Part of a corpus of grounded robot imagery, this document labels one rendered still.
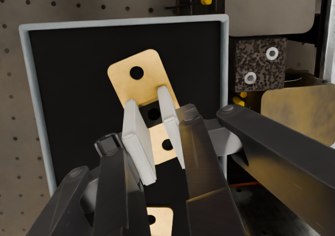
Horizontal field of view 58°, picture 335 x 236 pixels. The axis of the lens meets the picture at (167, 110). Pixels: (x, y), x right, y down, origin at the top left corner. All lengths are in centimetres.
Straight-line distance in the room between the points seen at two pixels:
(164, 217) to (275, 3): 22
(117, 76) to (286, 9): 18
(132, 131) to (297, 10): 23
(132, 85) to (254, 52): 13
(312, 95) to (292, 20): 8
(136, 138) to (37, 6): 58
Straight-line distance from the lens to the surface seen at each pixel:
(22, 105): 75
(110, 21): 21
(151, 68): 21
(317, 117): 37
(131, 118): 17
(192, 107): 17
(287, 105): 35
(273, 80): 31
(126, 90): 22
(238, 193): 45
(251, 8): 31
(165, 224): 27
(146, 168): 16
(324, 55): 45
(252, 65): 30
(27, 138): 77
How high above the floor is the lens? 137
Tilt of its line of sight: 72 degrees down
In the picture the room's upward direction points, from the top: 162 degrees clockwise
